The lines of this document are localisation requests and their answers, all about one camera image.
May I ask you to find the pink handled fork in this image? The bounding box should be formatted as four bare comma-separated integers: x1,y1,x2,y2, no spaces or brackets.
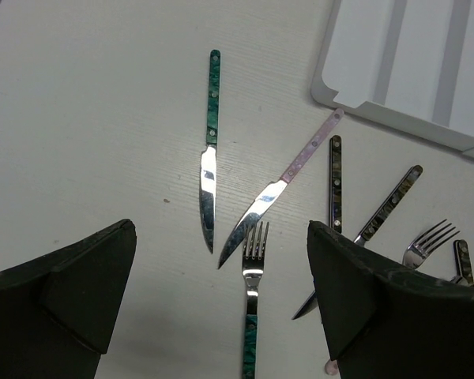
402,219,460,270

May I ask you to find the pink handled knife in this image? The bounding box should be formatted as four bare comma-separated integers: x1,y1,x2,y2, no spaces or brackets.
217,108,344,269

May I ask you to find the dark handled knife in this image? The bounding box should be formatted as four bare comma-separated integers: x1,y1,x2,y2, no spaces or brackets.
291,164,423,321

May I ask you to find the green handled fork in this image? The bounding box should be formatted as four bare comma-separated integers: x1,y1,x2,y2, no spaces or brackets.
241,221,269,379

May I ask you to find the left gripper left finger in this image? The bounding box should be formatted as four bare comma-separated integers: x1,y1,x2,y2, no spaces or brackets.
0,220,137,378

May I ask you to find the white divided utensil tray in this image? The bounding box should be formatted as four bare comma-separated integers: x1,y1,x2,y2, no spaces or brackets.
311,1,474,159

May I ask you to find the green handled knife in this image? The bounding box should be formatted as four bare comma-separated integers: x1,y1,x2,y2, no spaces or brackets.
199,49,221,253

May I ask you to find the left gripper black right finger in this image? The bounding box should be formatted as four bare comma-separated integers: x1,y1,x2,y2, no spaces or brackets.
307,221,474,378

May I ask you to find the dark handled spoon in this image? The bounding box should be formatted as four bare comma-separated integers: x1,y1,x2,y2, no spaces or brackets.
450,239,474,287

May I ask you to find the dark handled fork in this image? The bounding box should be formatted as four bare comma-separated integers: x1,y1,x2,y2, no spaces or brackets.
329,135,342,233

